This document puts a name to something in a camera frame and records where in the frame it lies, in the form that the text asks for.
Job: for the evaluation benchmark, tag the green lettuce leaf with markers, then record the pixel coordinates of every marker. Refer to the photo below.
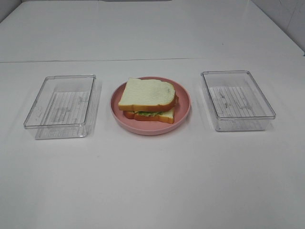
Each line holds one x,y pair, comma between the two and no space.
148,114

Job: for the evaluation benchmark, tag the bread slice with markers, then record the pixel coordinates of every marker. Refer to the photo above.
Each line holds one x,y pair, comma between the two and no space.
148,95
166,117

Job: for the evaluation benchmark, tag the pink bacon strip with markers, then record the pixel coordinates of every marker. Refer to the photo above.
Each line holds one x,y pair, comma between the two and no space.
176,100

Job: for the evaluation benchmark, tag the pink round plate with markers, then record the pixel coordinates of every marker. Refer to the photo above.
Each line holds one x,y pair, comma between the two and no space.
152,127

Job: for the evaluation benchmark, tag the right clear plastic tray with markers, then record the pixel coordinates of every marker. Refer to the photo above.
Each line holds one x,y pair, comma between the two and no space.
235,101

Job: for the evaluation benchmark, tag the clear plastic tray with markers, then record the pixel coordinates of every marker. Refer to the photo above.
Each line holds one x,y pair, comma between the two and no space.
235,101
65,107

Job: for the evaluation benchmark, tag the left clear plastic tray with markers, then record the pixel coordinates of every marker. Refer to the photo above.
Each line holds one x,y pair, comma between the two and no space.
65,107

